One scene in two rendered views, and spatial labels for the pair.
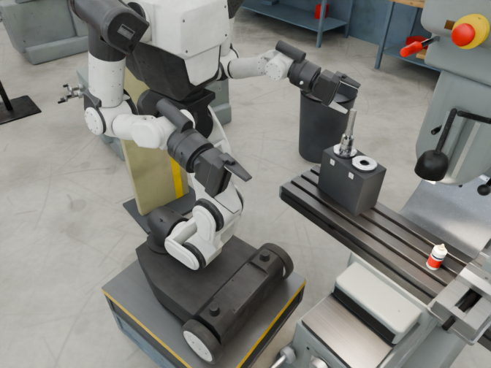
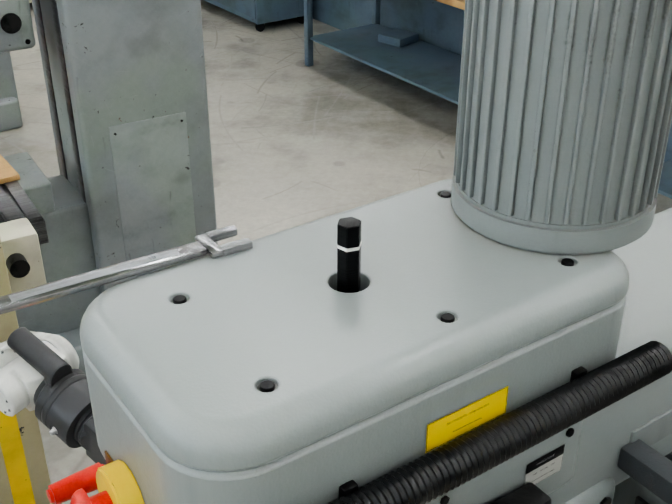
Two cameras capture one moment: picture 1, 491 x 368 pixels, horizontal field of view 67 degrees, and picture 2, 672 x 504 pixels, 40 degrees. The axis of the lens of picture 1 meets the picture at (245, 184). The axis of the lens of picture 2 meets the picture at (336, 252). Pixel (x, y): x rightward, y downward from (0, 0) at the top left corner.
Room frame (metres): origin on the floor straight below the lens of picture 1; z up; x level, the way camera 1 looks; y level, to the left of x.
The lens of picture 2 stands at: (0.18, -0.66, 2.31)
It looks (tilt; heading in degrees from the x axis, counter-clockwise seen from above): 30 degrees down; 6
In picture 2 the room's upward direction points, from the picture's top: straight up
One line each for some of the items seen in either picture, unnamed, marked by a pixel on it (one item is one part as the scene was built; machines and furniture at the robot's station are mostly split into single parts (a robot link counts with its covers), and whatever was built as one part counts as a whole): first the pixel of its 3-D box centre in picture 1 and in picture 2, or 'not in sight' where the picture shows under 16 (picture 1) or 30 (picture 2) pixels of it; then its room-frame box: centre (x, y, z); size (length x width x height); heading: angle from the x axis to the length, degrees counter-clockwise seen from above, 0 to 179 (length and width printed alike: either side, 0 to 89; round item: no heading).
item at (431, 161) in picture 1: (432, 162); not in sight; (0.74, -0.47, 1.44); 0.07 x 0.07 x 0.06
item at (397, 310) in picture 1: (402, 271); not in sight; (0.87, -0.60, 0.82); 0.50 x 0.35 x 0.12; 130
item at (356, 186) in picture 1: (349, 177); not in sight; (1.15, -0.42, 1.06); 0.22 x 0.12 x 0.20; 33
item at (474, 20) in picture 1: (470, 31); (121, 497); (0.72, -0.42, 1.76); 0.06 x 0.02 x 0.06; 40
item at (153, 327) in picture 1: (207, 305); not in sight; (1.12, 0.21, 0.20); 0.78 x 0.68 x 0.40; 52
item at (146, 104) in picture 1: (173, 108); not in sight; (1.15, 0.25, 1.37); 0.28 x 0.13 x 0.18; 52
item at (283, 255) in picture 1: (274, 261); not in sight; (1.18, -0.15, 0.50); 0.20 x 0.05 x 0.20; 52
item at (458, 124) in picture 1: (444, 147); not in sight; (0.80, -0.52, 1.45); 0.04 x 0.04 x 0.21; 40
